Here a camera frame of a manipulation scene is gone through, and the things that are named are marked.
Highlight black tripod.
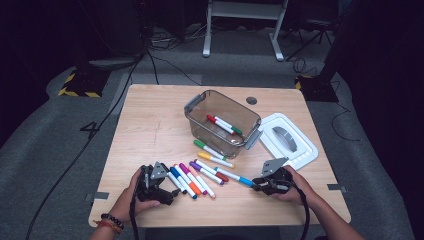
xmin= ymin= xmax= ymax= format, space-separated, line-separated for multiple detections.
xmin=284 ymin=18 xmax=336 ymax=63

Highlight person's right hand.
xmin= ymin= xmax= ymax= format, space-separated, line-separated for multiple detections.
xmin=271 ymin=164 xmax=316 ymax=205

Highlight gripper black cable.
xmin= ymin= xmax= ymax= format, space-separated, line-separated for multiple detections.
xmin=129 ymin=179 xmax=140 ymax=240
xmin=293 ymin=181 xmax=312 ymax=240

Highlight transparent grey storage box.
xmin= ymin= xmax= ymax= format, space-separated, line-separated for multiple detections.
xmin=183 ymin=89 xmax=264 ymax=160

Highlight white box lid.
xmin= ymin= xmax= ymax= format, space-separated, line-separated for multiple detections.
xmin=258 ymin=112 xmax=319 ymax=170

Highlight yellow marker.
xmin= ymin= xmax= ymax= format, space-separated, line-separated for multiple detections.
xmin=197 ymin=151 xmax=236 ymax=169

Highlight orange marker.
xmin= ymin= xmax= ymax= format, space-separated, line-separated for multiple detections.
xmin=173 ymin=163 xmax=203 ymax=197

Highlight person's left hand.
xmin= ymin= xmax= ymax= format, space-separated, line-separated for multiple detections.
xmin=108 ymin=166 xmax=162 ymax=225

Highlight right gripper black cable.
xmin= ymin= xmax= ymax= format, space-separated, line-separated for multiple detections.
xmin=293 ymin=181 xmax=312 ymax=240

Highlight brown marker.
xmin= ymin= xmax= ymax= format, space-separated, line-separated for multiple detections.
xmin=194 ymin=158 xmax=230 ymax=183

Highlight purple marker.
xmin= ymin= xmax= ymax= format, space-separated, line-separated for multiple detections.
xmin=189 ymin=160 xmax=225 ymax=186

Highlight coiled black cable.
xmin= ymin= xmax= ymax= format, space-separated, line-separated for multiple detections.
xmin=292 ymin=57 xmax=318 ymax=77

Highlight black marker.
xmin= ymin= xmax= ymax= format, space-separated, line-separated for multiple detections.
xmin=167 ymin=172 xmax=188 ymax=195

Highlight red orange bracelet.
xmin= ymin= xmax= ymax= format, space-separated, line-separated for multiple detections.
xmin=93 ymin=219 xmax=124 ymax=234

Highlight black yellow striped base plate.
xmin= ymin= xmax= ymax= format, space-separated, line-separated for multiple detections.
xmin=57 ymin=68 xmax=111 ymax=99
xmin=294 ymin=74 xmax=340 ymax=103

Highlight thin black floor cable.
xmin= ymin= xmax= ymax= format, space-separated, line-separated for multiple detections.
xmin=146 ymin=49 xmax=203 ymax=87
xmin=331 ymin=101 xmax=363 ymax=143

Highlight long black floor cable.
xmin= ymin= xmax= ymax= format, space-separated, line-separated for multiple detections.
xmin=24 ymin=49 xmax=149 ymax=240

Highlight magenta marker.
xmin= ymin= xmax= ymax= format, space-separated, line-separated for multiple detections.
xmin=179 ymin=162 xmax=208 ymax=196

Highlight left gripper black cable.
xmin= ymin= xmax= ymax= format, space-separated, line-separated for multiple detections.
xmin=129 ymin=179 xmax=140 ymax=240

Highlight white desk frame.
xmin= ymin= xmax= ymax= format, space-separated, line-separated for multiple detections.
xmin=202 ymin=0 xmax=290 ymax=62

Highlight tangle of floor cables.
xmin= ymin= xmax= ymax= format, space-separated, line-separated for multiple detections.
xmin=146 ymin=26 xmax=208 ymax=51

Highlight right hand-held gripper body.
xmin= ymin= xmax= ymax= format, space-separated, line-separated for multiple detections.
xmin=254 ymin=157 xmax=296 ymax=196

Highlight red marker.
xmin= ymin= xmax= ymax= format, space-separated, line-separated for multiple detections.
xmin=206 ymin=114 xmax=237 ymax=136

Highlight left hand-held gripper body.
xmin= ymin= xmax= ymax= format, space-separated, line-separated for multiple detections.
xmin=135 ymin=161 xmax=175 ymax=206

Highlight grey tape piece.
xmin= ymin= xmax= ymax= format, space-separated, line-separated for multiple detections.
xmin=84 ymin=191 xmax=110 ymax=203
xmin=326 ymin=183 xmax=348 ymax=194

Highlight black bead bracelet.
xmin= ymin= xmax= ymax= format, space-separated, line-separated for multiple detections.
xmin=100 ymin=213 xmax=125 ymax=230

